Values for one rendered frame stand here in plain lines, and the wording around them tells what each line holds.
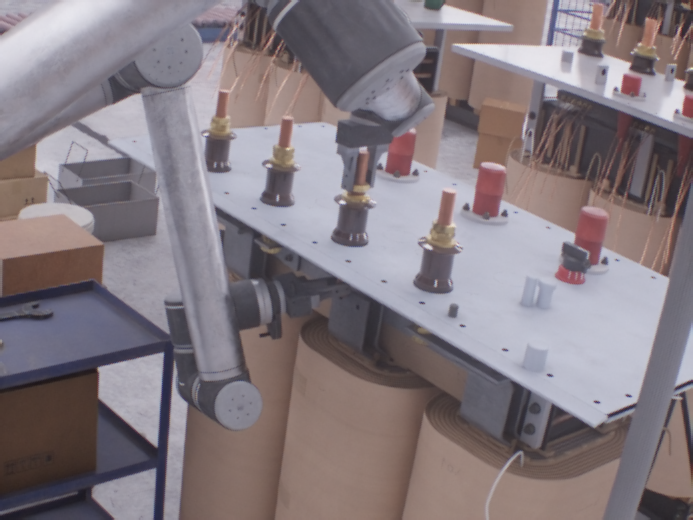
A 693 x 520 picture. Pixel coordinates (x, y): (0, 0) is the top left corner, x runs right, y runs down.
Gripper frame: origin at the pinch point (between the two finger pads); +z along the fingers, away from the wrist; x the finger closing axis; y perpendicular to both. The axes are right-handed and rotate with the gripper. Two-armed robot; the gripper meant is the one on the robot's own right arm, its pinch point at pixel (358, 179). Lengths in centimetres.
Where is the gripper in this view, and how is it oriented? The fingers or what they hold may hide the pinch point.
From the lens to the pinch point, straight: 245.8
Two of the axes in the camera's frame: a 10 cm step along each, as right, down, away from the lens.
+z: -1.3, 9.2, 3.6
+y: -6.8, -3.5, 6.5
